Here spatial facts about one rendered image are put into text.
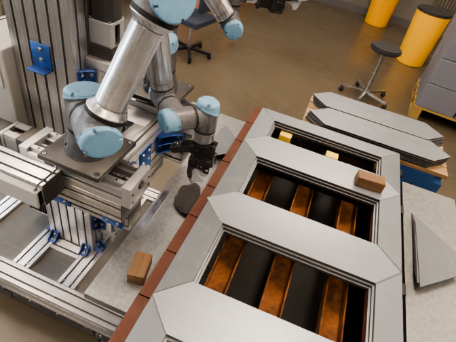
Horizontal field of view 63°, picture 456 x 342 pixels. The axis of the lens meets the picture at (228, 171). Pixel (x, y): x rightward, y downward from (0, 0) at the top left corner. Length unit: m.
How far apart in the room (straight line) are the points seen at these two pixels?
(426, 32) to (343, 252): 4.73
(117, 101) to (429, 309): 1.27
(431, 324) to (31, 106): 1.65
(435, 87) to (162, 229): 3.51
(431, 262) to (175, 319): 1.03
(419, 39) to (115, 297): 5.27
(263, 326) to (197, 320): 0.19
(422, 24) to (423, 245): 4.43
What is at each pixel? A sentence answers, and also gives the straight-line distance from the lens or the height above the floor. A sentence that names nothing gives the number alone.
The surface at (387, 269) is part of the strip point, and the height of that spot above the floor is 0.85.
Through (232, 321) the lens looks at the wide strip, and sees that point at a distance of 1.15.
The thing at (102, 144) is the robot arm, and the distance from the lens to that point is 1.06.
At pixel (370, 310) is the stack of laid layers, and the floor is 0.83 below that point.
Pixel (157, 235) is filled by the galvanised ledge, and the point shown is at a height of 0.68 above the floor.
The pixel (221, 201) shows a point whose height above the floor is 0.85.
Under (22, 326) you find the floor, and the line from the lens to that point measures 2.15.
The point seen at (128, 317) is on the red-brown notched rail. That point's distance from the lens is 1.16.
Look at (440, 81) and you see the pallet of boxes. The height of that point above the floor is 0.47.
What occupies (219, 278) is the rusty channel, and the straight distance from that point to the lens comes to 1.42.
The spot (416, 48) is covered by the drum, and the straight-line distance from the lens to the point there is 5.95.
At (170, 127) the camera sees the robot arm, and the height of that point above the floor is 1.20.
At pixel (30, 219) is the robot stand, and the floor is 0.21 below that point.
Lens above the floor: 1.86
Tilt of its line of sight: 40 degrees down
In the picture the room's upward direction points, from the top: 13 degrees clockwise
